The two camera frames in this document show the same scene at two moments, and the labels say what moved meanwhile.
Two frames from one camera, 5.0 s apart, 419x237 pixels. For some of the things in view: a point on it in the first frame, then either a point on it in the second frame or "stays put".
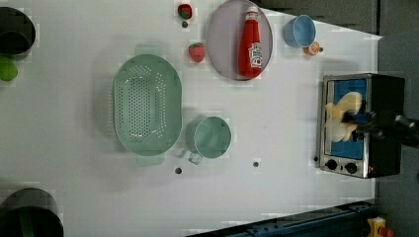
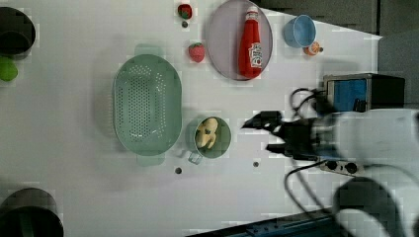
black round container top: x=17 y=34 stays put
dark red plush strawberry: x=185 y=11 stays put
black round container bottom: x=30 y=212 stays put
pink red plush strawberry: x=197 y=51 stays put
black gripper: x=393 y=127 -> x=311 y=139
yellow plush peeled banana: x=349 y=101 -> x=207 y=133
